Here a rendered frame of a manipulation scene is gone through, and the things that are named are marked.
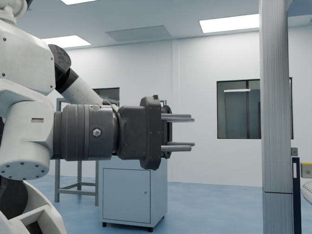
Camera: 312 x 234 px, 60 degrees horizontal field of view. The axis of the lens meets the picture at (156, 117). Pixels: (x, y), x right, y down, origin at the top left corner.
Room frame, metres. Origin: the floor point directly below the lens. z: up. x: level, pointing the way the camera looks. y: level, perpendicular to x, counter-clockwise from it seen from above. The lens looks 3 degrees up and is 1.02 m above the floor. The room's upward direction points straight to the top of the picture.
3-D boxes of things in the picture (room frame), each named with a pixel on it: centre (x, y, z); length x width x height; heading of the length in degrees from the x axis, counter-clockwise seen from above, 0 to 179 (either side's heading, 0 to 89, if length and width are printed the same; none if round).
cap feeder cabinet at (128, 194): (3.09, 0.24, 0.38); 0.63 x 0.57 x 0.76; 73
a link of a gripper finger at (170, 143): (0.63, -0.06, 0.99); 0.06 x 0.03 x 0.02; 67
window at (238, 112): (5.13, -1.85, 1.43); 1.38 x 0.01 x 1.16; 73
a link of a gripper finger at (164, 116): (0.47, -0.03, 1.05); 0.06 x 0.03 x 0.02; 107
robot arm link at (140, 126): (0.44, 0.06, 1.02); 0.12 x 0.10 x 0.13; 107
